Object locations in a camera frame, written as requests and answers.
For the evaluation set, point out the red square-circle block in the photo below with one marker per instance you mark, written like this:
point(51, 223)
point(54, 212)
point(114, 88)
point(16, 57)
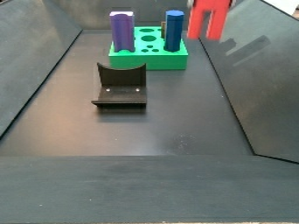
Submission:
point(218, 9)

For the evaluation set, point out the green shape sorter board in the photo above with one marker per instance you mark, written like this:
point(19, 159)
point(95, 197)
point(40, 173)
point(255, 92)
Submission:
point(150, 52)

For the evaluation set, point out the purple notched tall block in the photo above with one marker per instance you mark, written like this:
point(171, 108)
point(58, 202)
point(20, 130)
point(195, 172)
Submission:
point(123, 30)

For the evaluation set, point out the brown star-shaped peg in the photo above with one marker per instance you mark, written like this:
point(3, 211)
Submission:
point(163, 29)

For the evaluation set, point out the blue hexagonal prism peg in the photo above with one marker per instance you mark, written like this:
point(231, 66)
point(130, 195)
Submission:
point(174, 30)

